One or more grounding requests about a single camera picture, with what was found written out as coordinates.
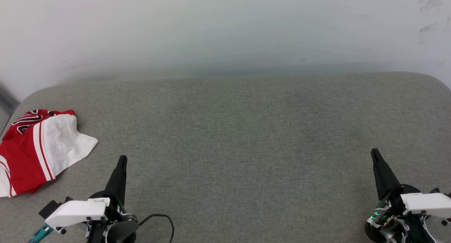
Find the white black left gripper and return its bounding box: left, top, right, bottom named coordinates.
left=45, top=156, right=139, bottom=243

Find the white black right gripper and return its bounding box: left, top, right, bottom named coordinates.
left=365, top=148, right=451, bottom=243

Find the red and white basketball jersey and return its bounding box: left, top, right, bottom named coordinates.
left=0, top=109, right=99, bottom=198

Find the grey fabric sofa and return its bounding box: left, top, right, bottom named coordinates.
left=0, top=72, right=451, bottom=243

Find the thin black cable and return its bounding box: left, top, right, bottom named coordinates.
left=138, top=214, right=175, bottom=243

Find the teal cable connector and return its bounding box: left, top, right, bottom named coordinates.
left=28, top=224, right=54, bottom=243

